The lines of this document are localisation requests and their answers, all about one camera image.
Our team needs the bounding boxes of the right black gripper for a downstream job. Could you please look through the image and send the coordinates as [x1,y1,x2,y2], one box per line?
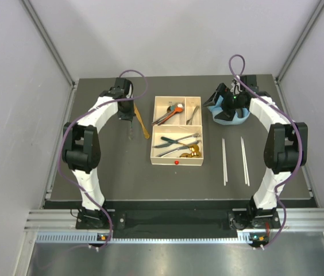
[203,83,245,121]

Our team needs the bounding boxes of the gold butter knife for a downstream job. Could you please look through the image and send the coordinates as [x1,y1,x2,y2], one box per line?
[134,103,150,139]

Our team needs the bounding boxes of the rose copper spoon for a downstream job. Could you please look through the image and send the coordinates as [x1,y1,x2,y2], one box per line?
[152,106,175,124]

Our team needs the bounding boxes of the orange silicone spoon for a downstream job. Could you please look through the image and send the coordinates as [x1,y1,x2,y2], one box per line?
[157,107,183,125]

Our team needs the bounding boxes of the cream divided utensil box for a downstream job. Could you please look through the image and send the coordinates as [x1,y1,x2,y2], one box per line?
[150,96,204,166]

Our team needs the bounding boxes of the plain gold spoon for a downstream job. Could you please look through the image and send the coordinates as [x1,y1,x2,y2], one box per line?
[189,144,202,158]

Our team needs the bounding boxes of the ornate gold spoon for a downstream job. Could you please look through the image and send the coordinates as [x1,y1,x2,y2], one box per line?
[179,152,200,158]

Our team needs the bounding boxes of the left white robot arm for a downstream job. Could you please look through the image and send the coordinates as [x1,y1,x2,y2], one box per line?
[61,78,134,229]

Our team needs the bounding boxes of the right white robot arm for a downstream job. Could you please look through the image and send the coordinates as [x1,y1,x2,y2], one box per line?
[203,75,308,228]

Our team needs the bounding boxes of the light blue headphones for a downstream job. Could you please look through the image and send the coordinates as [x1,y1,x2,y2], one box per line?
[207,96,250,125]

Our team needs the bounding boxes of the silver fork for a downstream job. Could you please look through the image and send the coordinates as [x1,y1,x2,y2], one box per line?
[186,106,199,125]

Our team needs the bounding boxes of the white chopstick inner right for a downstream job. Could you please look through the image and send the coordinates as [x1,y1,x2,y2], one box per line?
[240,136,249,185]

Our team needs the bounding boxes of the silver knife lower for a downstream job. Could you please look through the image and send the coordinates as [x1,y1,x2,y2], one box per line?
[156,140,201,158]

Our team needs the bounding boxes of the dark teal handled knife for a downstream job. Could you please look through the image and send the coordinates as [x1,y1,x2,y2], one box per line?
[152,136,178,148]

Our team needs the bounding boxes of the left aluminium frame post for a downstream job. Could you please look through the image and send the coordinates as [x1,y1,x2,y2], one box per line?
[19,0,75,87]

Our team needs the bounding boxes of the aluminium frame post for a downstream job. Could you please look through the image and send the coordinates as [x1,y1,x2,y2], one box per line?
[275,0,324,83]
[19,0,75,87]

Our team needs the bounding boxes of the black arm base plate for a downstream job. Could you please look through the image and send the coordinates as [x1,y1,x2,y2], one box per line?
[75,209,280,231]

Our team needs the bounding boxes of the right aluminium frame post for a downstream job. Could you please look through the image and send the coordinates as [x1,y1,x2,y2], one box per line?
[275,0,324,83]

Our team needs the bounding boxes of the aluminium front rail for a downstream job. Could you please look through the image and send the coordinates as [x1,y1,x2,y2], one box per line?
[24,208,324,232]

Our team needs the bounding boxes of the slotted cable duct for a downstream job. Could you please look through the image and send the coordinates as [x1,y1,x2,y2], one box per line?
[36,232,265,244]

